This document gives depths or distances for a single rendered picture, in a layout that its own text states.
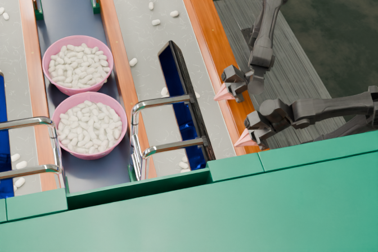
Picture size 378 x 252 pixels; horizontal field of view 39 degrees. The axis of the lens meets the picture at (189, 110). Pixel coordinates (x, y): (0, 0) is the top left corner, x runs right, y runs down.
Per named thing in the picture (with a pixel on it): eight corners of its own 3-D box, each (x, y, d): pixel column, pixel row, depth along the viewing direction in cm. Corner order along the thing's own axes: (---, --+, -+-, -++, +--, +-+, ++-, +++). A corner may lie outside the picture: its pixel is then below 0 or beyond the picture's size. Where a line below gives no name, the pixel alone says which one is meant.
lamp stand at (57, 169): (67, 180, 186) (54, 109, 150) (75, 234, 176) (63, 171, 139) (11, 190, 182) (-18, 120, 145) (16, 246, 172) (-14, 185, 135)
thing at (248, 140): (232, 149, 177) (256, 136, 174) (226, 131, 181) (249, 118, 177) (242, 154, 182) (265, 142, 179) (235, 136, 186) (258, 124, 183)
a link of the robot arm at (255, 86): (266, 98, 186) (275, 67, 180) (242, 92, 186) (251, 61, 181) (266, 83, 196) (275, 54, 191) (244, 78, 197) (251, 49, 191)
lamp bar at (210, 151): (180, 52, 177) (182, 37, 171) (236, 228, 144) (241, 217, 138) (156, 55, 175) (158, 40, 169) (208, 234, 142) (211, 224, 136)
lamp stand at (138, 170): (178, 160, 195) (191, 88, 159) (192, 210, 185) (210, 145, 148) (127, 170, 191) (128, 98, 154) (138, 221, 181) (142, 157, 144)
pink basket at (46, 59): (107, 46, 222) (107, 31, 214) (118, 98, 208) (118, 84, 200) (41, 55, 216) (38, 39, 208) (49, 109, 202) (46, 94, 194)
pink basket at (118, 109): (103, 95, 208) (102, 80, 200) (140, 145, 197) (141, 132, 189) (40, 126, 198) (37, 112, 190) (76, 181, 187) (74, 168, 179)
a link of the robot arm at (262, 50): (273, 67, 187) (292, -18, 187) (247, 62, 187) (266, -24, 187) (268, 70, 199) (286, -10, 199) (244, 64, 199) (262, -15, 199)
